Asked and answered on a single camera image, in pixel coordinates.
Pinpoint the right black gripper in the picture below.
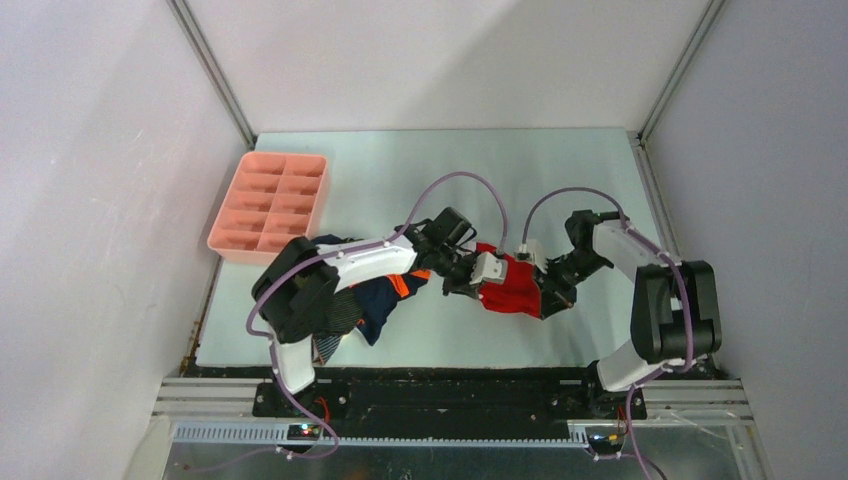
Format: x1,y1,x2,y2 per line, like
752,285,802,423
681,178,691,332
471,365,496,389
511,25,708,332
532,249,610,319

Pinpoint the red white underwear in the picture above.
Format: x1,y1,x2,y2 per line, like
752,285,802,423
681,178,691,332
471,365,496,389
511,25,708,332
479,254,541,320

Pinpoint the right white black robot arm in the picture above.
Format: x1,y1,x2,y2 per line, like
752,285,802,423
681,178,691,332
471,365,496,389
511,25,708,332
520,210,723,418

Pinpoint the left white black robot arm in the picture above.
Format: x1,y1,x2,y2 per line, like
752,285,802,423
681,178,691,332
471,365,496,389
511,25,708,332
249,207,507,417

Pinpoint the navy orange underwear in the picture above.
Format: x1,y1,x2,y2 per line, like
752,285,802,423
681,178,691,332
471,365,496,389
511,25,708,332
350,270,431,346

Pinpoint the dark striped underwear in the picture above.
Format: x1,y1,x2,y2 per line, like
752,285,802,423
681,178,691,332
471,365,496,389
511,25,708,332
312,289,364,366

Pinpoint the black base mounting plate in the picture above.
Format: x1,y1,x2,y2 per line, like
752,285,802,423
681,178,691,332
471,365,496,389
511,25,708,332
155,366,737,441

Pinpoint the pink divided storage tray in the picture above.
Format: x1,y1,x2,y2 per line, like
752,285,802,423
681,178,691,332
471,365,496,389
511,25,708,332
207,151,330,266

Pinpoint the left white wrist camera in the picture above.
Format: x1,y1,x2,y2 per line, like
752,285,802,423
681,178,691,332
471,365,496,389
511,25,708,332
469,252,508,285

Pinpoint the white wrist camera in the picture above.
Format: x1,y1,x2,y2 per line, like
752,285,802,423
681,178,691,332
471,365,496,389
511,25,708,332
469,252,508,285
514,239,547,273

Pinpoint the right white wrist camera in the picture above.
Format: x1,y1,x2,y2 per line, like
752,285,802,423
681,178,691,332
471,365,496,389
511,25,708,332
514,239,547,273

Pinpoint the right aluminium corner post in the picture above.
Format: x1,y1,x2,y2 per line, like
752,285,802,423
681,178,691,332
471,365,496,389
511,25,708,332
637,0,727,147

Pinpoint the aluminium corner post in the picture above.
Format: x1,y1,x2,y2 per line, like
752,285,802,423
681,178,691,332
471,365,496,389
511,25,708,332
637,0,727,147
166,0,258,151

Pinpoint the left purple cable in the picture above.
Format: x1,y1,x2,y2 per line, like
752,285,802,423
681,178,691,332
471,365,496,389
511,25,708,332
245,170,511,462

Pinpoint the grey slotted cable duct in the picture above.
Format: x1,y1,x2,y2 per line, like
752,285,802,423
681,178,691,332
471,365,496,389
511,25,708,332
172,421,589,448

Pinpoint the left aluminium corner post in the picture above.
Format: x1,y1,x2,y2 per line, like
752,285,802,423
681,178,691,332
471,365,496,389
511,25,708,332
166,0,258,151

